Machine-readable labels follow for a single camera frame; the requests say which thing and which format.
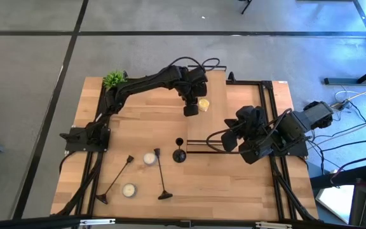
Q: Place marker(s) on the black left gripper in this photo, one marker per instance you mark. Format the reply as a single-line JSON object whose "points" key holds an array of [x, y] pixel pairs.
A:
{"points": [[189, 79]]}

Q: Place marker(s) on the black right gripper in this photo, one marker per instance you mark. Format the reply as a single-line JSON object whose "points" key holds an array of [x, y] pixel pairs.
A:
{"points": [[253, 124]]}

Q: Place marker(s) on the yellow candle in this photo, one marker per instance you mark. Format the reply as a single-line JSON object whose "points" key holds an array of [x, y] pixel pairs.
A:
{"points": [[204, 105]]}

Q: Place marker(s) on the black metal candlestick holder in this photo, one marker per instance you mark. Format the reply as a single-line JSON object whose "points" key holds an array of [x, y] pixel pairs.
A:
{"points": [[179, 156], [102, 199], [165, 195]]}

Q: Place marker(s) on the white candle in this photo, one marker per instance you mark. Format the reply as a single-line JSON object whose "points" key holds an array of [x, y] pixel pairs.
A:
{"points": [[149, 158]]}

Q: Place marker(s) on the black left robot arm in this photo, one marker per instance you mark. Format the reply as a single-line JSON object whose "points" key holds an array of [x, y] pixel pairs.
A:
{"points": [[138, 83]]}

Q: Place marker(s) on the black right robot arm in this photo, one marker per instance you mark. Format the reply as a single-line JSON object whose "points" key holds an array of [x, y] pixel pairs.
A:
{"points": [[316, 114]]}

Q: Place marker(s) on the green plant in white pot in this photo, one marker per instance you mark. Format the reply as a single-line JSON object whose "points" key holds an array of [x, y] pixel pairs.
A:
{"points": [[113, 79]]}

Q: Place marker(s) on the black tripod leg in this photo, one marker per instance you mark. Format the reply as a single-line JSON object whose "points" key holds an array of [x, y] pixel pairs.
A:
{"points": [[246, 7]]}

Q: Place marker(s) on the grey desk foot bar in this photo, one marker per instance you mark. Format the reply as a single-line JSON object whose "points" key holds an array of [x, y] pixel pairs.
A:
{"points": [[345, 81]]}

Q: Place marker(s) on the black gantry beam silver brackets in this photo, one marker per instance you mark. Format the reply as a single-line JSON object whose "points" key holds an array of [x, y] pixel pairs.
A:
{"points": [[27, 222]]}

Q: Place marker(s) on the wooden shelf black metal frame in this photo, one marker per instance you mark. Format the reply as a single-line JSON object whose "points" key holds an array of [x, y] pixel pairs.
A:
{"points": [[202, 127]]}

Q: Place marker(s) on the black aluminium table frame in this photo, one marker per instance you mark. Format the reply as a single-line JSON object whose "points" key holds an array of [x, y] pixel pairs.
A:
{"points": [[246, 82]]}

